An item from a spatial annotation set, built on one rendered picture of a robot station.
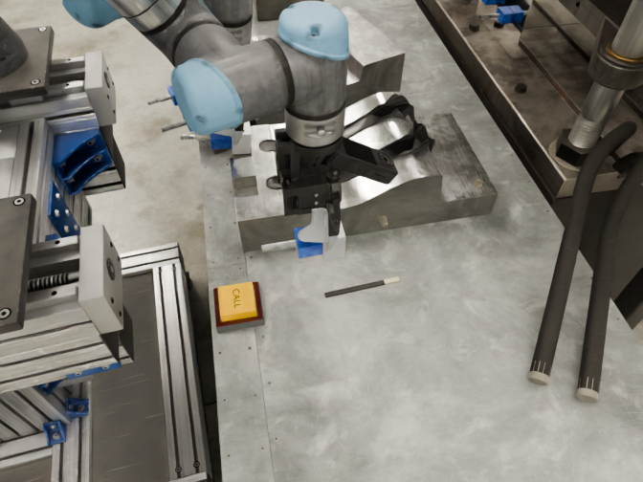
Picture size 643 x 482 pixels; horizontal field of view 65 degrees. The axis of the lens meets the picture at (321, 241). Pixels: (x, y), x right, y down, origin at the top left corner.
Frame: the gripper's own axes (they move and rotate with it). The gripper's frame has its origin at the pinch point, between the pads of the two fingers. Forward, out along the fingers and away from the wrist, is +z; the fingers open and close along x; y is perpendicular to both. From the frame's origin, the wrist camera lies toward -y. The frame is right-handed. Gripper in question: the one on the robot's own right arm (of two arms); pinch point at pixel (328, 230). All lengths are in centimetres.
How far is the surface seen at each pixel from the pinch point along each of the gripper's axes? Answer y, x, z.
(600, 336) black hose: -39.6, 21.3, 10.3
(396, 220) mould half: -15.7, -10.1, 12.3
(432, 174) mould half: -21.1, -10.4, 1.5
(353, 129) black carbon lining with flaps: -11.4, -29.4, 4.8
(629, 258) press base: -92, -18, 54
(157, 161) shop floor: 50, -134, 95
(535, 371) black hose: -27.8, 24.2, 12.2
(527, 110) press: -60, -42, 16
